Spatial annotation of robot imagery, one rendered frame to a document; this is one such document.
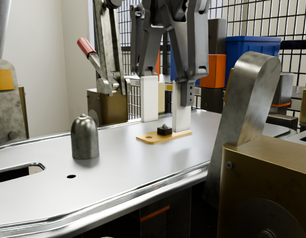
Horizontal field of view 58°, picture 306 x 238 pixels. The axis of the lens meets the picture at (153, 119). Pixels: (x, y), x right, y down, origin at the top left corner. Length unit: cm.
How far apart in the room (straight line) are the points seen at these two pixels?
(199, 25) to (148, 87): 13
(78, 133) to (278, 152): 21
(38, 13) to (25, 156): 369
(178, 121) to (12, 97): 24
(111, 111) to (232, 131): 30
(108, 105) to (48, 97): 356
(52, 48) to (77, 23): 49
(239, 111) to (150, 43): 21
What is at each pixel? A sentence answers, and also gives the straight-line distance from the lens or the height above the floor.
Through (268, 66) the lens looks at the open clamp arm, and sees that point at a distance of 23.
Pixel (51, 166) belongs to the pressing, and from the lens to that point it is 32.
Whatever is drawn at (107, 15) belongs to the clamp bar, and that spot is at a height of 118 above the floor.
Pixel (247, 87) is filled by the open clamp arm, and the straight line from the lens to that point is 22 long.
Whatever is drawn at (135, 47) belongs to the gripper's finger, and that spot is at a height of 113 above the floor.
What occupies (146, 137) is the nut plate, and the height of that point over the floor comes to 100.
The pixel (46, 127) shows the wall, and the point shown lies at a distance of 408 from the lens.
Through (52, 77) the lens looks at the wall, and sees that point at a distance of 407.
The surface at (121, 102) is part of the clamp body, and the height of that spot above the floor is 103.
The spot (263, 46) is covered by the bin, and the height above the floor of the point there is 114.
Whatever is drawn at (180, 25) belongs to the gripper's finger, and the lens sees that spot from 37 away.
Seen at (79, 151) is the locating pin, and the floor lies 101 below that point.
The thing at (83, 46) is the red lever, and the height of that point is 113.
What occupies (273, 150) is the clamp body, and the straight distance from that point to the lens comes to 23.
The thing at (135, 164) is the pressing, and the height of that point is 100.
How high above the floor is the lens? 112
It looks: 13 degrees down
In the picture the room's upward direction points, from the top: straight up
